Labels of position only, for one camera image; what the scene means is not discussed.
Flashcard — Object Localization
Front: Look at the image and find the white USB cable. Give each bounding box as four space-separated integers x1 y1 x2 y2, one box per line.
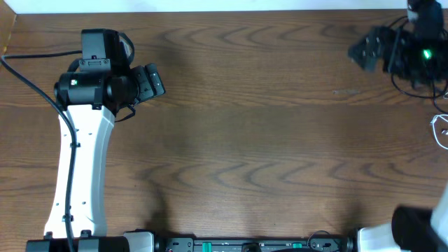
429 113 448 151

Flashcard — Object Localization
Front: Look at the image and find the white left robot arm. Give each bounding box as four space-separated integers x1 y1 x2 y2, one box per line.
26 29 165 251

